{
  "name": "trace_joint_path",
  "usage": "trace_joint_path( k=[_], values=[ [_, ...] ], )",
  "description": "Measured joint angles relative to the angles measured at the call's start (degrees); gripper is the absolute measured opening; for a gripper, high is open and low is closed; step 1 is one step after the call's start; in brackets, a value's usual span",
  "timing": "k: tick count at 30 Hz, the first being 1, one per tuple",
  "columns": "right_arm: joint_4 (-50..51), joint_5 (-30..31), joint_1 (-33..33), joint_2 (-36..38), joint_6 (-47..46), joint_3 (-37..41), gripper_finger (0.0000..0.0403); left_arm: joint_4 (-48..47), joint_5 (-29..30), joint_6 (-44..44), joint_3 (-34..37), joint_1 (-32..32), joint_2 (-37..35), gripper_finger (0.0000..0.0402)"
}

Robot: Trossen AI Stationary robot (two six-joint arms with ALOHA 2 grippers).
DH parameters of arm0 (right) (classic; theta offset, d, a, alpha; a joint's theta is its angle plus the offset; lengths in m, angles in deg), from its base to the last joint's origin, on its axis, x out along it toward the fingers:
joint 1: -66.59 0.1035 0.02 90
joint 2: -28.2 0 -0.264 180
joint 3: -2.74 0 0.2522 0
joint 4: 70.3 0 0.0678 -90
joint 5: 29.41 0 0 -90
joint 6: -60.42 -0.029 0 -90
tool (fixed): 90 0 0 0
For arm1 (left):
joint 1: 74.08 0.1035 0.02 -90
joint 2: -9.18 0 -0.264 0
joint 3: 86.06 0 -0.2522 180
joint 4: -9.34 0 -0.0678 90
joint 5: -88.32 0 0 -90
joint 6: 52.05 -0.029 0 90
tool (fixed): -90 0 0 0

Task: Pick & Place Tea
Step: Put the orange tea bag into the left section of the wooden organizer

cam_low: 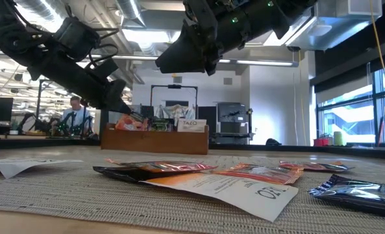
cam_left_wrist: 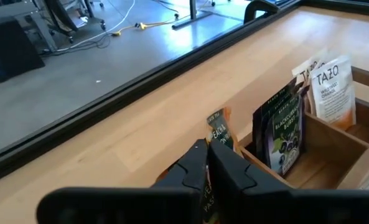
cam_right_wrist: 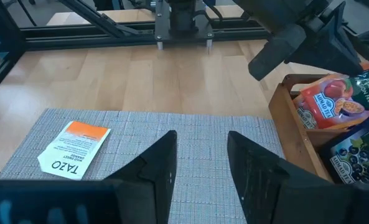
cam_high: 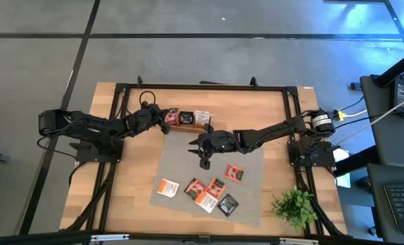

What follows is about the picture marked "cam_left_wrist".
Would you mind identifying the blackcurrant burst tea packet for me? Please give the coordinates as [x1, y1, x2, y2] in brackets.
[263, 93, 305, 177]
[251, 77, 299, 162]

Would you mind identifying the yellow plug and cable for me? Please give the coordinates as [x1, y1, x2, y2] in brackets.
[111, 18, 180, 37]

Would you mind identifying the black office chair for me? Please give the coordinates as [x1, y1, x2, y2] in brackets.
[44, 0, 107, 43]

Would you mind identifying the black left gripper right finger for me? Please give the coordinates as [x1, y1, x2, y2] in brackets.
[207, 139, 369, 224]

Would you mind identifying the wooden three-compartment organizer box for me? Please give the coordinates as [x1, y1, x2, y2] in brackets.
[236, 65, 369, 191]

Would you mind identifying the white cable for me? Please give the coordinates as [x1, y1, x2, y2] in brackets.
[56, 0, 137, 52]

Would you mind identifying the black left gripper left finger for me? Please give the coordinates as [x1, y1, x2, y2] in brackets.
[36, 138, 208, 224]

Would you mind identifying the dark grey cabinet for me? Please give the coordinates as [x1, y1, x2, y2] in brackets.
[0, 1, 59, 83]

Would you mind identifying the black floor cable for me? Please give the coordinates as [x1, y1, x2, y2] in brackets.
[40, 32, 112, 57]

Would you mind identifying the metal desk stand base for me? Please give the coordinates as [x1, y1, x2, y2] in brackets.
[171, 0, 215, 30]

